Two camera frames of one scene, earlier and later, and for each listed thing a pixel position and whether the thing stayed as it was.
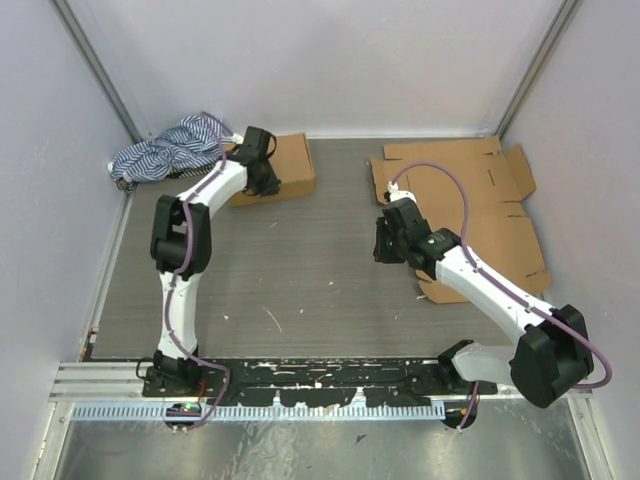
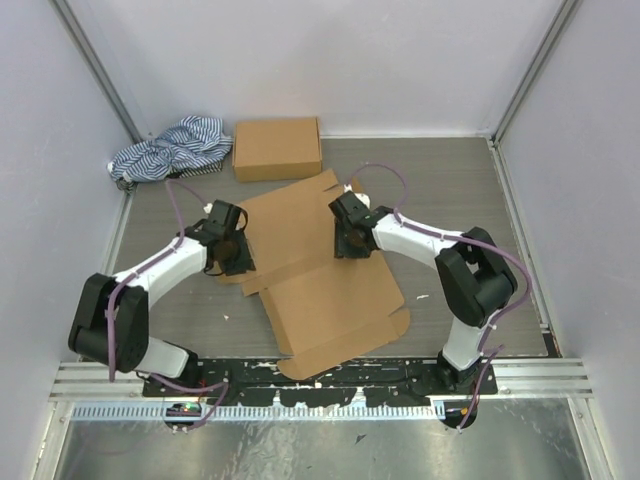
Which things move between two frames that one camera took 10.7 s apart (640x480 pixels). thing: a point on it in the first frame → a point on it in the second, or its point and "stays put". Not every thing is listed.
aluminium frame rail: (101, 382) stays put
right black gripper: (381, 252) → (342, 251)
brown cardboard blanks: (500, 233) → (327, 307)
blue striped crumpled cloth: (186, 149) stays put
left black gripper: (272, 186) → (246, 261)
